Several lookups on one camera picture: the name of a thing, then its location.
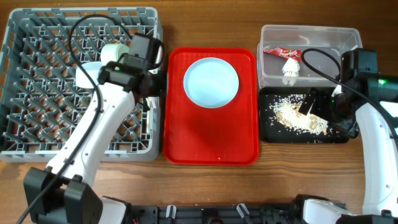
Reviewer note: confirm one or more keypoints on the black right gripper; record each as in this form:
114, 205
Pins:
322, 96

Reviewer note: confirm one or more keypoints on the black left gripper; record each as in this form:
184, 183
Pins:
163, 89

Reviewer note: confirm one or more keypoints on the white rice pile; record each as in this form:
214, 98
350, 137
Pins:
285, 100

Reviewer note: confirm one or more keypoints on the green bowl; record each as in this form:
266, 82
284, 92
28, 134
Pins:
112, 52

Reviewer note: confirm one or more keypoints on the light blue plate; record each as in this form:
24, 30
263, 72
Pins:
211, 82

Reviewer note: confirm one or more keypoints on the white plastic spoon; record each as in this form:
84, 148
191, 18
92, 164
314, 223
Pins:
154, 105

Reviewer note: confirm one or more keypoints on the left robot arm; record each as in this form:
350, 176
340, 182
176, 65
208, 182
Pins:
62, 192

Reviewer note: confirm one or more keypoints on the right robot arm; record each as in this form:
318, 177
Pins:
367, 100

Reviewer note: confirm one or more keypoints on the black waste tray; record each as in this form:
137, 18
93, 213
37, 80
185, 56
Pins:
273, 131

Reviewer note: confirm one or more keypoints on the grey dishwasher rack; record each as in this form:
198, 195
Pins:
40, 102

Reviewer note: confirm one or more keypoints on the white crumpled tissue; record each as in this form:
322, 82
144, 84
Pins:
291, 68

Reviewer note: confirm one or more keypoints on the red snack wrapper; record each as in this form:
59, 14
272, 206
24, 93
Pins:
294, 54

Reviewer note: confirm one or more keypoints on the clear plastic bin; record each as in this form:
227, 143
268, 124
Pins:
333, 40

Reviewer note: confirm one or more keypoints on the red plastic tray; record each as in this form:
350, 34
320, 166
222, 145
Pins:
225, 136

